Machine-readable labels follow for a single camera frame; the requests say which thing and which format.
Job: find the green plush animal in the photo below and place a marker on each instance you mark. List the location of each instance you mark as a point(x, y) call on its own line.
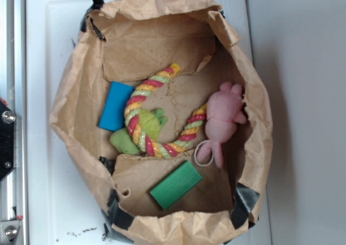
point(152, 123)

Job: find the pink plush animal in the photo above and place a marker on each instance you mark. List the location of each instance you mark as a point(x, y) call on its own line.
point(224, 114)

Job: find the blue rectangular block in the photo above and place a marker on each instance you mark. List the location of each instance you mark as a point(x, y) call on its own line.
point(112, 117)

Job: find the green rectangular block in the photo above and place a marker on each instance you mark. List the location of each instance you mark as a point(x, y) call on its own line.
point(176, 185)

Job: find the brown paper bag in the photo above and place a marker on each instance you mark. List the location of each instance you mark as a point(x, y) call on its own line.
point(128, 41)

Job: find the white plastic tray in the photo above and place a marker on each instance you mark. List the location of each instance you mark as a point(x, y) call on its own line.
point(62, 209)

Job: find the multicolour twisted rope toy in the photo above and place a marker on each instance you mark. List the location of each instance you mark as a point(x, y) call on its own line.
point(136, 131)

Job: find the black metal bracket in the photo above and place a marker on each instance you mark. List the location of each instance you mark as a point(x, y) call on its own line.
point(7, 140)

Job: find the aluminium frame rail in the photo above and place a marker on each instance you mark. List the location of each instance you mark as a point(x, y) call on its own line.
point(14, 194)

